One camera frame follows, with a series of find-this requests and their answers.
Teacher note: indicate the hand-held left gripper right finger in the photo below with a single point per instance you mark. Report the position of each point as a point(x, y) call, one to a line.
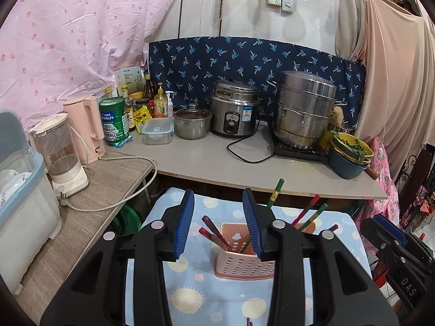
point(253, 224)

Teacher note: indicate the green chopstick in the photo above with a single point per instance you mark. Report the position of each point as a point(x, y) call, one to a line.
point(278, 186)

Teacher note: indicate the grey counter board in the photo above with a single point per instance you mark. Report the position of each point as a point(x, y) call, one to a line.
point(210, 163)

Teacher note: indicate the green plastic stool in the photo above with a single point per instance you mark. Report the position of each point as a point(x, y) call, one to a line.
point(129, 219)

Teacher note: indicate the green tin can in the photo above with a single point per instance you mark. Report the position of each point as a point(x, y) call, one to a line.
point(114, 122)

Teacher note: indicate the pink perforated utensil basket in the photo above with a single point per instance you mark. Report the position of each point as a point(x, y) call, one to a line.
point(238, 265)

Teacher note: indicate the steel rice cooker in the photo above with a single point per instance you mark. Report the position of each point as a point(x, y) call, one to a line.
point(234, 112)

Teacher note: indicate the dark sauce bottle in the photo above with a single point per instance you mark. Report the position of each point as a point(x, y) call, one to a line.
point(149, 95)

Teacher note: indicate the wooden rolling pin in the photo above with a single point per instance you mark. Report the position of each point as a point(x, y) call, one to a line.
point(371, 173)

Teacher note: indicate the brown chopstick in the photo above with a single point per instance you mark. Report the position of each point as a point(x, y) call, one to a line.
point(212, 228)

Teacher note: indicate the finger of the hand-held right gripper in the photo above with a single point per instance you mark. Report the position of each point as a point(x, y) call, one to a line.
point(375, 237)
point(390, 225)

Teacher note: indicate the white pump bottle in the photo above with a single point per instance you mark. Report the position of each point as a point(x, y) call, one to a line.
point(169, 103)

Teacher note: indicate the glass food container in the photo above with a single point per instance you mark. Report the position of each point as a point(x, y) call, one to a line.
point(157, 130)

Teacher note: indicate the yellow seasoning packet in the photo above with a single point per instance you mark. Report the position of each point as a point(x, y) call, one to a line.
point(142, 119)

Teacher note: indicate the soy sauce bottle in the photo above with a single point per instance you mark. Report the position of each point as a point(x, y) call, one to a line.
point(129, 115)

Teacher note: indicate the steel steamer pot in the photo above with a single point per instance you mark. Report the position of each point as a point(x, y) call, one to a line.
point(302, 108)

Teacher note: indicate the blue printed tablecloth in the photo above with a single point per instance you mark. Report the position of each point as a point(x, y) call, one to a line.
point(190, 292)

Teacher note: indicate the black induction cooker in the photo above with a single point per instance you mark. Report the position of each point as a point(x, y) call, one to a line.
point(295, 152)

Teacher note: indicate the white wall switch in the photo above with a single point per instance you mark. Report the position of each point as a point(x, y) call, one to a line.
point(288, 4)

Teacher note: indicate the navy printed cloth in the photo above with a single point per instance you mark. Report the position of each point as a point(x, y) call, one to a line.
point(238, 57)

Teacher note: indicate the pink electric kettle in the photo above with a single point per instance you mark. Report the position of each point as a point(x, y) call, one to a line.
point(88, 125)

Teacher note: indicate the pink dotted curtain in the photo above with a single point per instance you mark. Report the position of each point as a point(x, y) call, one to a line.
point(68, 34)

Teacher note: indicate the yellow lid jar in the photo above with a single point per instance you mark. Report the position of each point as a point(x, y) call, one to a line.
point(136, 95)

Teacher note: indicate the white blender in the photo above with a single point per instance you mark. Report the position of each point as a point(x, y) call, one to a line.
point(63, 156)

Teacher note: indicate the dark metal chair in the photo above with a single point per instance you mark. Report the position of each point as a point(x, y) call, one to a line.
point(419, 190)

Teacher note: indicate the small pot with glass lid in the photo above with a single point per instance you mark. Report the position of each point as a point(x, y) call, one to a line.
point(192, 124)

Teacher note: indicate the white carton box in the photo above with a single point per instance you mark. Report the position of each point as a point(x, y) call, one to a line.
point(129, 79)

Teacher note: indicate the pink pineapple print cloth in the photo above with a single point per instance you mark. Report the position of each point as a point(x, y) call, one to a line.
point(384, 183)

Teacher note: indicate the wooden side table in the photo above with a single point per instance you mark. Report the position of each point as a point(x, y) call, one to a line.
point(85, 231)

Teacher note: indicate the dark red chopstick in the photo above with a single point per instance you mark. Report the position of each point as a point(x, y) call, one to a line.
point(207, 236)
point(249, 322)
point(333, 227)

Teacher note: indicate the white wall socket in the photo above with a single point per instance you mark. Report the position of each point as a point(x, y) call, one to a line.
point(274, 0)

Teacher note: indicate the stack of bowls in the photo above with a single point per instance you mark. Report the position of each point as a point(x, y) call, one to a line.
point(348, 163)

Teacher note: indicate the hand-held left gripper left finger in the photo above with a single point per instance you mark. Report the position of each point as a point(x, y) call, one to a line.
point(183, 224)

